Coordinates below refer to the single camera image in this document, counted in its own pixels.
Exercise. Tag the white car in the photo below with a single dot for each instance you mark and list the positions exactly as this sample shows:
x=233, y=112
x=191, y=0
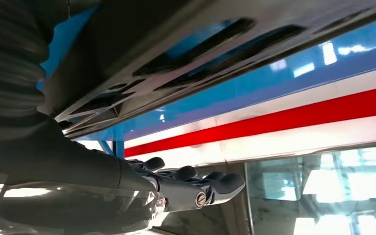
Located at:
x=272, y=146

